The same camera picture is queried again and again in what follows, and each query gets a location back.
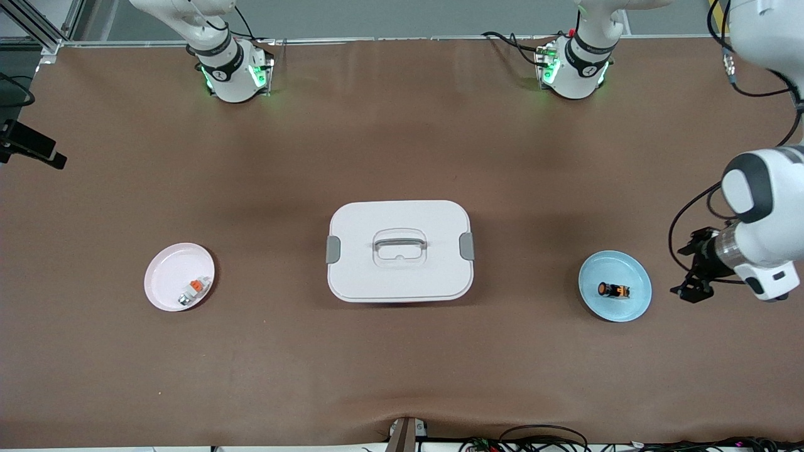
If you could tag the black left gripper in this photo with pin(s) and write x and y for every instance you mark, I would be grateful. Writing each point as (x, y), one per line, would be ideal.
(706, 249)

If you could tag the black orange push-button switch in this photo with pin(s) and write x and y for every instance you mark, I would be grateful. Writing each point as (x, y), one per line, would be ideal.
(612, 290)

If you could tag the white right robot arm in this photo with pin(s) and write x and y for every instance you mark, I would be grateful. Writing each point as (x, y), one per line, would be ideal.
(232, 81)

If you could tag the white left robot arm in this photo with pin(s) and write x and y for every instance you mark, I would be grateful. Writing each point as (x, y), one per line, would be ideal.
(772, 207)

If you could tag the white lidded storage box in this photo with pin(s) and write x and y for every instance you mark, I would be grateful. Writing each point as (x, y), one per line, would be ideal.
(402, 276)

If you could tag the light blue round plate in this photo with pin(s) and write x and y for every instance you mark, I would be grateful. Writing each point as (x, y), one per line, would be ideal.
(619, 311)

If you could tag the pink round plate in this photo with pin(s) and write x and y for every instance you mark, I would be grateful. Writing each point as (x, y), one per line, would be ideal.
(166, 292)

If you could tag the brown table mat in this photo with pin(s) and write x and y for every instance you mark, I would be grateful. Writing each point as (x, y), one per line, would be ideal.
(402, 364)

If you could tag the aluminium frame post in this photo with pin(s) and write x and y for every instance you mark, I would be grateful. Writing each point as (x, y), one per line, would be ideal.
(50, 47)

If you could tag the silver orange switch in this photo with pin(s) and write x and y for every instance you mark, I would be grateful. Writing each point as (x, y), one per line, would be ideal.
(196, 286)

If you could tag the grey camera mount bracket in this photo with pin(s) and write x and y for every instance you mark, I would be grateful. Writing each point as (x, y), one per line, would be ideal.
(405, 436)

